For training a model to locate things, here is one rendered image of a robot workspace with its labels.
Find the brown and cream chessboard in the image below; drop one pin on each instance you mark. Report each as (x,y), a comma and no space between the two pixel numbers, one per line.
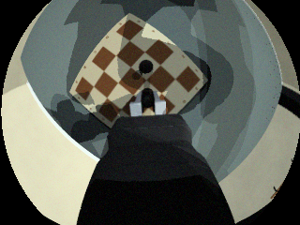
(110,78)

